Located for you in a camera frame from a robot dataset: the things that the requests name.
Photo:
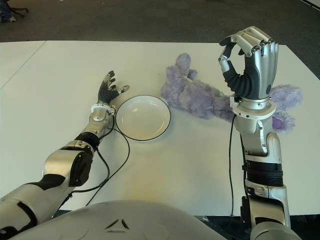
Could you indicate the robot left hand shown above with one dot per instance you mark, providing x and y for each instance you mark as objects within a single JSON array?
[{"x": 107, "y": 93}]

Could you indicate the white plate with black rim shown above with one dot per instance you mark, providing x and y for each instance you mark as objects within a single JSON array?
[{"x": 143, "y": 120}]

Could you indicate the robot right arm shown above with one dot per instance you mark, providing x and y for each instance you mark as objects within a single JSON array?
[{"x": 262, "y": 150}]

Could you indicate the black office chair base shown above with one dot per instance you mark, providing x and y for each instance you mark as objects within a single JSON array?
[{"x": 20, "y": 9}]

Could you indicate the person legs with sneakers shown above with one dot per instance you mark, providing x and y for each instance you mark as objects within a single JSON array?
[{"x": 7, "y": 13}]

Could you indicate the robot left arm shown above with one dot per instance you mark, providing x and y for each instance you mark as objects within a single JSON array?
[{"x": 58, "y": 161}]

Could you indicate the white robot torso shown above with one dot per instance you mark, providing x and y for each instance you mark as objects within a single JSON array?
[{"x": 120, "y": 220}]

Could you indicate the purple plush doll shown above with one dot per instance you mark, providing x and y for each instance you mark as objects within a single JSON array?
[{"x": 197, "y": 97}]

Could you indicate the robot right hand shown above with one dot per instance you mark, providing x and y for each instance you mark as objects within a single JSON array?
[{"x": 260, "y": 70}]

